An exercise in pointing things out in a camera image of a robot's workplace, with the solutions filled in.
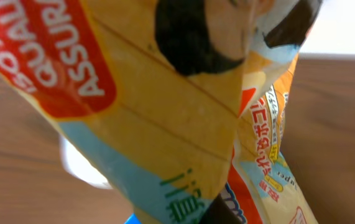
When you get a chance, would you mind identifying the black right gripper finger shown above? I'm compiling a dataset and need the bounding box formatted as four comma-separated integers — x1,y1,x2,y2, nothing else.
199,194,241,224

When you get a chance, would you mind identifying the yellow snack bag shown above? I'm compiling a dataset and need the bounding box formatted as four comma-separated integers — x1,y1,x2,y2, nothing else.
0,0,322,223

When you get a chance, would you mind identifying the white barcode scanner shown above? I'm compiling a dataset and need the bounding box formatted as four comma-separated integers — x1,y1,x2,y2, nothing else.
59,136,112,190

